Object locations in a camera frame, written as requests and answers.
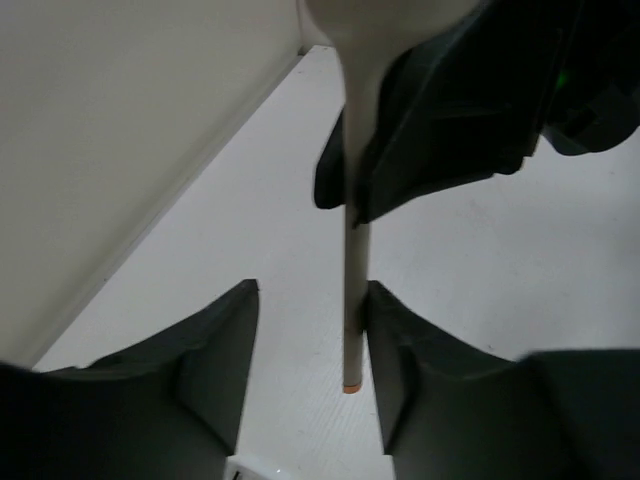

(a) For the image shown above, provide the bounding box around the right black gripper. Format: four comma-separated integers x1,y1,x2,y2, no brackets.
355,1,639,224

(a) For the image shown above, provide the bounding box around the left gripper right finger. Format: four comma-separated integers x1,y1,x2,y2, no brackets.
365,281,639,479

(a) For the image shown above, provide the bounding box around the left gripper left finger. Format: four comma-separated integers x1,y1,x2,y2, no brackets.
1,279,259,479

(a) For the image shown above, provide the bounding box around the cream spoon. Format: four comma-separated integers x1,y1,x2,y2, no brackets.
306,0,480,394

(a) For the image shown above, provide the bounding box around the white perforated flat tray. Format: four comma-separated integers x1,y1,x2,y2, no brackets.
223,455,292,480

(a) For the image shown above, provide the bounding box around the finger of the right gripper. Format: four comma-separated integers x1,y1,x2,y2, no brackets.
313,112,345,210

